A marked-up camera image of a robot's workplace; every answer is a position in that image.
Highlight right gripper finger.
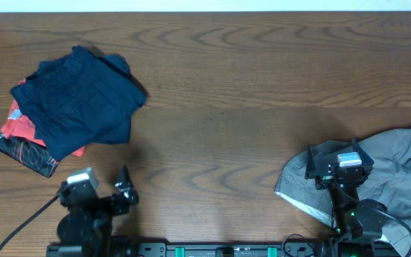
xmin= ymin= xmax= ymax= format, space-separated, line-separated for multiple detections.
xmin=305 ymin=146 xmax=317 ymax=178
xmin=351 ymin=138 xmax=374 ymax=168

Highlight grey shorts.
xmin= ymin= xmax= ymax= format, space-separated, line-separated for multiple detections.
xmin=273 ymin=121 xmax=411 ymax=257

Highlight navy shorts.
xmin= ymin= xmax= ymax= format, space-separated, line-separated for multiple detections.
xmin=10 ymin=46 xmax=144 ymax=161
xmin=95 ymin=54 xmax=149 ymax=145

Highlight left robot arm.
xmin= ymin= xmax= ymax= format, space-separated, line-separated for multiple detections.
xmin=46 ymin=165 xmax=139 ymax=257

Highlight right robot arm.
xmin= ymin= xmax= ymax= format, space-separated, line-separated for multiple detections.
xmin=305 ymin=139 xmax=411 ymax=256

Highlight folded black orange-print garment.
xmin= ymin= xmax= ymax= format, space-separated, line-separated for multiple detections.
xmin=0 ymin=133 xmax=59 ymax=178

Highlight folded navy shorts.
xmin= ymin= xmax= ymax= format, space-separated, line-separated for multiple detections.
xmin=95 ymin=54 xmax=149 ymax=145

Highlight folded red t-shirt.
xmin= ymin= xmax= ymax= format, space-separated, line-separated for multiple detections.
xmin=0 ymin=78 xmax=87 ymax=158

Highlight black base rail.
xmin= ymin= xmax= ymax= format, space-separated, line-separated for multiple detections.
xmin=46 ymin=239 xmax=401 ymax=257

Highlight small black base cable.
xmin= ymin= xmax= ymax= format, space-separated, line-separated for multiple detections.
xmin=283 ymin=233 xmax=317 ymax=257

